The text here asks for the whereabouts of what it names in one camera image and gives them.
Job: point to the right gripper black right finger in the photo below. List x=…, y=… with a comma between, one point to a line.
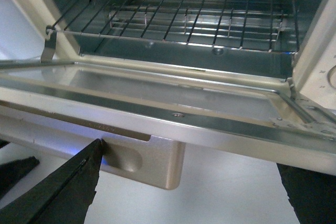
x=312, y=194

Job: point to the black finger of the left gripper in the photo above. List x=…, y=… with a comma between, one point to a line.
x=16, y=162

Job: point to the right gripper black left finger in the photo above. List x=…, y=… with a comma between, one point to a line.
x=64, y=196

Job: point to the oven door with glass window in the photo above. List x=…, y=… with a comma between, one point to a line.
x=146, y=117

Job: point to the cream Toshiba toaster oven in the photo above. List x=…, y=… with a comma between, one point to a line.
x=307, y=68

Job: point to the white printed tape piece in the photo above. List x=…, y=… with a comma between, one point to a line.
x=322, y=129

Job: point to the lower timer knob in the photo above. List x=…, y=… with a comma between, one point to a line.
x=331, y=77

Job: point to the wire oven rack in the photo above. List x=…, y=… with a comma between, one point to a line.
x=256, y=25

